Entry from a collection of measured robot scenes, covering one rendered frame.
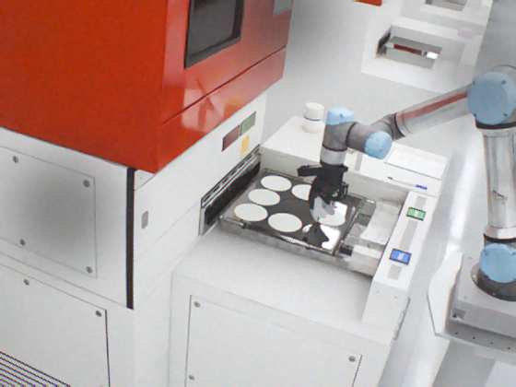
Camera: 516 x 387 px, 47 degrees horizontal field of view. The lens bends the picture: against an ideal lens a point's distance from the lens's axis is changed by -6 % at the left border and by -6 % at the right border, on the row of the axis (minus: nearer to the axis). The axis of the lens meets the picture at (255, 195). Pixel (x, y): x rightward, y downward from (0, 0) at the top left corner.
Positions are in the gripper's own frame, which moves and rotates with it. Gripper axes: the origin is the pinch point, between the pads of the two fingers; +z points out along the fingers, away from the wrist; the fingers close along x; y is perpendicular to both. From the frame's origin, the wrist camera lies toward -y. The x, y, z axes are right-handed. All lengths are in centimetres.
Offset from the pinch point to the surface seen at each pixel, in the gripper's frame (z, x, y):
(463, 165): 91, 274, -98
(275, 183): 1.3, 3.9, -23.3
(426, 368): 91, 73, 19
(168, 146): -36, -56, 3
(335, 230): 1.3, 1.3, 7.6
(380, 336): 9.3, -14.9, 42.4
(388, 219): 3.3, 24.3, 9.8
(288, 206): 1.4, -1.9, -9.9
